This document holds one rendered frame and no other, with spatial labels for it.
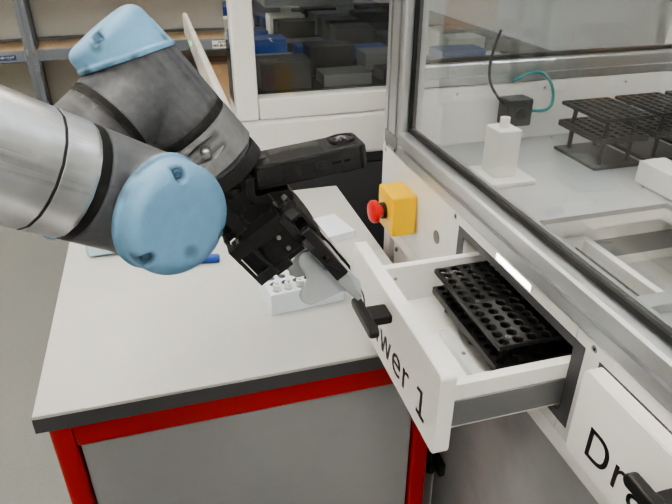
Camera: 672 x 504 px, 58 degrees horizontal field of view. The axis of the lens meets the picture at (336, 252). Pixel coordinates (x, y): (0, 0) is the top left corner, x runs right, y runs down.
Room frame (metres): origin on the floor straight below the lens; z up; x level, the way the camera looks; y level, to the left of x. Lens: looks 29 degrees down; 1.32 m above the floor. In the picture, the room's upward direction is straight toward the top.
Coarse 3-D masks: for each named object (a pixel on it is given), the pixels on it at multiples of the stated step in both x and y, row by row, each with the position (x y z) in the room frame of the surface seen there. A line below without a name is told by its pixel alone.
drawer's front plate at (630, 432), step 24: (600, 384) 0.44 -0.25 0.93; (576, 408) 0.46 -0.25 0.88; (600, 408) 0.43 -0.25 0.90; (624, 408) 0.41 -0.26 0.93; (576, 432) 0.45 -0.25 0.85; (600, 432) 0.42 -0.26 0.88; (624, 432) 0.40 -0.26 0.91; (648, 432) 0.38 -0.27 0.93; (576, 456) 0.44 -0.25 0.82; (600, 456) 0.42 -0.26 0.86; (624, 456) 0.39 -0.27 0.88; (648, 456) 0.37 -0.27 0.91; (600, 480) 0.41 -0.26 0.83; (648, 480) 0.36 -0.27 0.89
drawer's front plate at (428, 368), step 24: (360, 264) 0.69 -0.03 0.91; (384, 288) 0.61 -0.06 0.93; (408, 312) 0.56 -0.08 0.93; (408, 336) 0.53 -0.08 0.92; (384, 360) 0.59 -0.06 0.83; (408, 360) 0.53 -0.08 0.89; (432, 360) 0.47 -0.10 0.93; (408, 384) 0.52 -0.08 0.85; (432, 384) 0.47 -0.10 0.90; (408, 408) 0.52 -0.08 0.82; (432, 408) 0.46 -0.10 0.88; (432, 432) 0.46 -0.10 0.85
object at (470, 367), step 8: (448, 328) 0.64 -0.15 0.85; (440, 336) 0.63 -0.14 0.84; (448, 336) 0.62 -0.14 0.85; (448, 344) 0.61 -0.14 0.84; (456, 344) 0.60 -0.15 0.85; (456, 352) 0.59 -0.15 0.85; (464, 352) 0.58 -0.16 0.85; (464, 360) 0.57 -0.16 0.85; (472, 360) 0.57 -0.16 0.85; (464, 368) 0.56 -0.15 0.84; (472, 368) 0.56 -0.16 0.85
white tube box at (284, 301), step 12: (276, 276) 0.85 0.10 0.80; (288, 276) 0.85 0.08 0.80; (264, 288) 0.82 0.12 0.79; (300, 288) 0.81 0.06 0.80; (264, 300) 0.83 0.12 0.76; (276, 300) 0.79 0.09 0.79; (288, 300) 0.80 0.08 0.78; (300, 300) 0.80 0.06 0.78; (324, 300) 0.82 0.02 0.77; (336, 300) 0.83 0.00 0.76; (276, 312) 0.79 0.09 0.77
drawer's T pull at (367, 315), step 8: (352, 304) 0.61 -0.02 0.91; (360, 304) 0.60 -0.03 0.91; (384, 304) 0.60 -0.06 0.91; (360, 312) 0.58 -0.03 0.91; (368, 312) 0.58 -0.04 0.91; (376, 312) 0.58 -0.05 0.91; (384, 312) 0.58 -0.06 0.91; (360, 320) 0.58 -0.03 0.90; (368, 320) 0.56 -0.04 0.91; (376, 320) 0.57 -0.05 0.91; (384, 320) 0.57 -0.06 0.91; (368, 328) 0.55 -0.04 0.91; (376, 328) 0.55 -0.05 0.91; (368, 336) 0.55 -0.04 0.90; (376, 336) 0.54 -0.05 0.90
